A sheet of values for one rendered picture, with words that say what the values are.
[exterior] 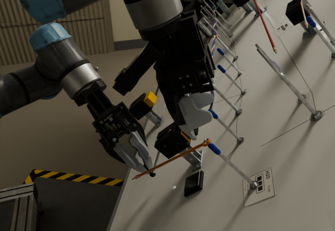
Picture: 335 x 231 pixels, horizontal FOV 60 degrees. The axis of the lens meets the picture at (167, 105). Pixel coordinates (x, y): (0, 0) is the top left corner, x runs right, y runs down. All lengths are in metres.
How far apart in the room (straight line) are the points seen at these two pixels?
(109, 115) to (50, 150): 1.79
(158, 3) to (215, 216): 0.31
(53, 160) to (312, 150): 1.99
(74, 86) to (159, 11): 0.26
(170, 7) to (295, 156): 0.26
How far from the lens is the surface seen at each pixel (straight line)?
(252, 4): 0.98
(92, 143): 2.31
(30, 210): 1.68
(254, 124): 0.54
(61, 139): 2.42
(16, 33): 3.73
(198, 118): 0.48
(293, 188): 0.41
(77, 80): 0.59
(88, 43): 3.74
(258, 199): 0.43
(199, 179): 0.53
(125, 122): 0.56
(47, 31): 0.62
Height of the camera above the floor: 1.46
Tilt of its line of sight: 33 degrees down
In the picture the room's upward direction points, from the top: straight up
